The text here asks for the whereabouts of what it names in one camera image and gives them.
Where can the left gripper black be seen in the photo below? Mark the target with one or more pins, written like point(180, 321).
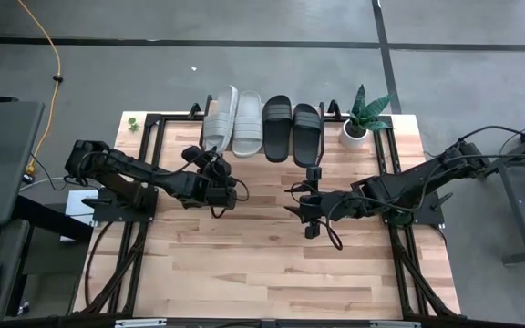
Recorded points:
point(208, 168)

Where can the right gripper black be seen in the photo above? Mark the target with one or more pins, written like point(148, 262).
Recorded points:
point(335, 206)

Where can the grey rubber slide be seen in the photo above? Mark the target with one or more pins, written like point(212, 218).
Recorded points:
point(247, 127)
point(219, 118)

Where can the black rubber slide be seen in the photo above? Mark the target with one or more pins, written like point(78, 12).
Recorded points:
point(277, 132)
point(307, 136)

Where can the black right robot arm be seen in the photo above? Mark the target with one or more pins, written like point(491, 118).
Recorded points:
point(408, 182)

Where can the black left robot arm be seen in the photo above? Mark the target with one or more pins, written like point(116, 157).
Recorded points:
point(121, 168)

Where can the snake plant in white pot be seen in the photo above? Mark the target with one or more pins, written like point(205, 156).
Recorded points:
point(353, 136)

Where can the small green plant sprig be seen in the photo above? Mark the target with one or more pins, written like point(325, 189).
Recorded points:
point(133, 124)

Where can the white box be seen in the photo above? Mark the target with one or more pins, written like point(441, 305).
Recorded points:
point(78, 202)

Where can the dark grey flat screen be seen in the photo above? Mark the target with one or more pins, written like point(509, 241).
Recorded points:
point(3, 159)

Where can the dark metal side table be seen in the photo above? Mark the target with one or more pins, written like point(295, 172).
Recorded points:
point(515, 200)

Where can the black aluminium table frame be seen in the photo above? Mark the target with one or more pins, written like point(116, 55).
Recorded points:
point(146, 136)

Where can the silver bracket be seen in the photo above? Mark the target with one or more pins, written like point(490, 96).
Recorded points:
point(139, 323)
point(394, 324)

